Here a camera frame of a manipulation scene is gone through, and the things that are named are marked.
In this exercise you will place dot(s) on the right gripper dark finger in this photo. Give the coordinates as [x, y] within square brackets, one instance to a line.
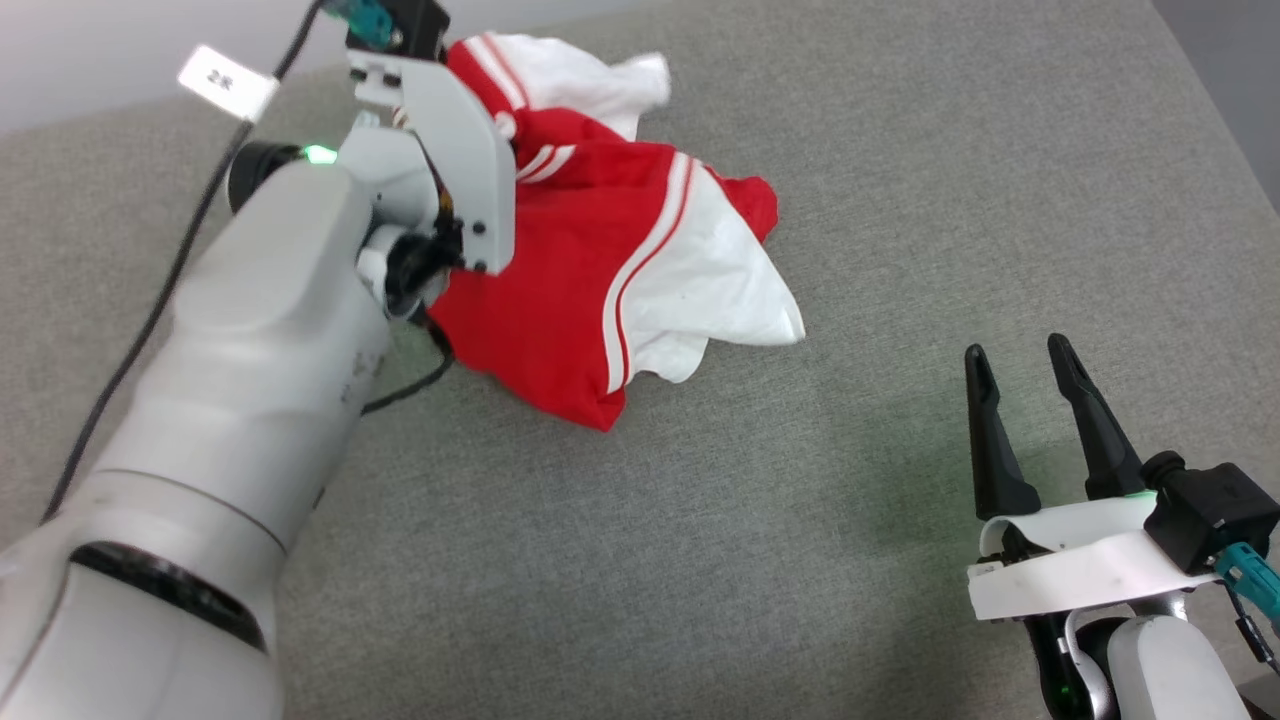
[1100, 430]
[995, 450]

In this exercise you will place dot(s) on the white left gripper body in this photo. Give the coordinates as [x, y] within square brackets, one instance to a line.
[470, 160]

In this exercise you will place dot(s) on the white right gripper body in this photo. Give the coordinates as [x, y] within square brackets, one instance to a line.
[1080, 570]

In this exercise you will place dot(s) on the red white basketball jersey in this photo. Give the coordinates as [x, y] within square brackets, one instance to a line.
[560, 300]

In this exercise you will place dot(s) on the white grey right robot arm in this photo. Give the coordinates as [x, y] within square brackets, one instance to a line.
[1160, 670]

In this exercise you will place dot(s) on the grey fabric sofa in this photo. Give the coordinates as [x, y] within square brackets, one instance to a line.
[800, 560]

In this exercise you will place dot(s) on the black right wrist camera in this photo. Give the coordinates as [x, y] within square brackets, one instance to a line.
[1210, 510]

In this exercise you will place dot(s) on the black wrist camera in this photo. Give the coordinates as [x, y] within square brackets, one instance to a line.
[415, 25]
[1210, 510]

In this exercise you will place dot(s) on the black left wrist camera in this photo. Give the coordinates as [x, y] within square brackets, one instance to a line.
[415, 25]

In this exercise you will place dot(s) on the teal right camera connector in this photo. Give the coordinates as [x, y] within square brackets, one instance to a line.
[1250, 575]

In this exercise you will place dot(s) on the teal camera connector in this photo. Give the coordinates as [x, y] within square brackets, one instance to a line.
[365, 18]
[1250, 575]

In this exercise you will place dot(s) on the teal left camera connector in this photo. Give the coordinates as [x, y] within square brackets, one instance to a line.
[365, 18]

